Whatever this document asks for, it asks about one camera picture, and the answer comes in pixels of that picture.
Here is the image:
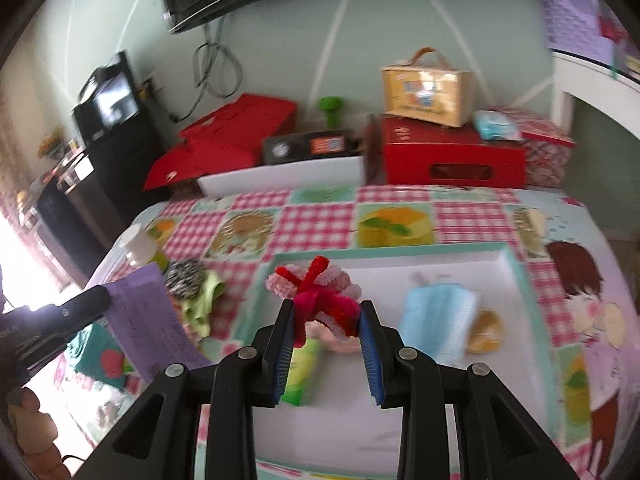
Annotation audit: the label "blue face mask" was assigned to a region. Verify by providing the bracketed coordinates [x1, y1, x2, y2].
[400, 282, 483, 366]

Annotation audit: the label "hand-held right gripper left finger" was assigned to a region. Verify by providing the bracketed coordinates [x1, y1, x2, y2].
[72, 300, 297, 480]

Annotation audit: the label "white desk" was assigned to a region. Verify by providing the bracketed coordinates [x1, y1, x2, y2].
[550, 47, 640, 161]

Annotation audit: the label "small black monitor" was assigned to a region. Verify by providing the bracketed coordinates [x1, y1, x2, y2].
[71, 51, 142, 145]

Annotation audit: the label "white pill bottle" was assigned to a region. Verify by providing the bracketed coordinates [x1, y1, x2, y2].
[120, 223, 171, 273]

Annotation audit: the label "red flat gift box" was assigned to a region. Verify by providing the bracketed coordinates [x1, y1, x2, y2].
[144, 93, 299, 192]

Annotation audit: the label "purple perforated plastic basket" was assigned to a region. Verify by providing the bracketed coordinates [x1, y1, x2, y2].
[537, 0, 618, 68]

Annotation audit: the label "black cabinet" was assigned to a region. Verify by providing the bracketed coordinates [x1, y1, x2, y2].
[35, 110, 166, 281]

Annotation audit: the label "person's left hand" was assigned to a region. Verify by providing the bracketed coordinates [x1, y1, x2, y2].
[7, 385, 76, 480]

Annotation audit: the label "teal packet with red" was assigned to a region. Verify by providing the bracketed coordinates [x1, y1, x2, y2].
[65, 327, 143, 391]

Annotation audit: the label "black cable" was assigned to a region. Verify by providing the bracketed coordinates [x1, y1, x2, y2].
[170, 15, 246, 123]

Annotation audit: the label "checked printed tablecloth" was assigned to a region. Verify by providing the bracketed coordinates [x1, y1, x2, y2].
[50, 184, 640, 480]

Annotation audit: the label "white chair back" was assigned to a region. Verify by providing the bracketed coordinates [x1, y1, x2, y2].
[197, 155, 366, 198]

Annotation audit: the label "tan box with handle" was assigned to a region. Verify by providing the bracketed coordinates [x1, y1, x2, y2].
[381, 47, 476, 128]

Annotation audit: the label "leopard print scrunchie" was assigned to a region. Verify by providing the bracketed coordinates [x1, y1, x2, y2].
[165, 258, 206, 298]

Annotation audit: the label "black labelled box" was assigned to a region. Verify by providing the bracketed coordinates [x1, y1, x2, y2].
[262, 127, 358, 166]

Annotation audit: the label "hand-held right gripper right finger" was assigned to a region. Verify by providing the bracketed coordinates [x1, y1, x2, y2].
[359, 300, 571, 480]

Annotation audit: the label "red pink pipe cleaner bundle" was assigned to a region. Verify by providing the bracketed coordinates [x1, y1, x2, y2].
[266, 256, 362, 348]

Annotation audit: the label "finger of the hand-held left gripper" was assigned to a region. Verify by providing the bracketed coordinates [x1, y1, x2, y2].
[62, 285, 112, 334]

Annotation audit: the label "green tissue pack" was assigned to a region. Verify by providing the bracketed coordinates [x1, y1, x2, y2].
[280, 337, 323, 407]

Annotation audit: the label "purple wipes pack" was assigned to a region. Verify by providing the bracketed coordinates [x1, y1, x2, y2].
[102, 264, 213, 383]

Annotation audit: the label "green plastic toy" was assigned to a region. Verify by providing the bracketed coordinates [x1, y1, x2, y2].
[319, 96, 347, 130]

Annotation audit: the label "red patterned box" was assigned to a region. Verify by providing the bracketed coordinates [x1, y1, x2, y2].
[492, 106, 576, 190]

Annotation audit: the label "yellow flowers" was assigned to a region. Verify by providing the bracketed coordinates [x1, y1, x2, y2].
[36, 125, 67, 157]

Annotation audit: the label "green cloth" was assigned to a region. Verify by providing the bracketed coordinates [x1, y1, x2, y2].
[177, 270, 226, 346]

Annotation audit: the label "blue wipes pack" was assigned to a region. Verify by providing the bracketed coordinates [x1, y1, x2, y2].
[472, 110, 523, 141]

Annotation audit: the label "teal shallow box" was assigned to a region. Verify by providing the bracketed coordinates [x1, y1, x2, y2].
[197, 241, 568, 471]

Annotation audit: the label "red carton with slot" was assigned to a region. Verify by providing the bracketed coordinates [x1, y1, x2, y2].
[380, 115, 528, 190]

